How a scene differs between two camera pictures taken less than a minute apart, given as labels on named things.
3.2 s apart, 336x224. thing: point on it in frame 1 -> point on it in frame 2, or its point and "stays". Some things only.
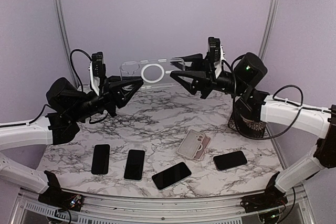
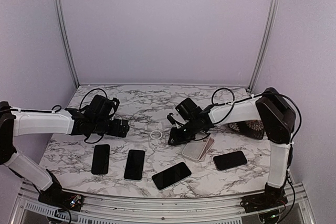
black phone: x=135 y=164 stays
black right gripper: x=206 y=80 -> x=178 y=139
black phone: x=230 y=160 stays
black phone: x=170 y=176 stays
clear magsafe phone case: x=155 y=73 -> x=156 y=136
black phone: x=101 y=159 stays
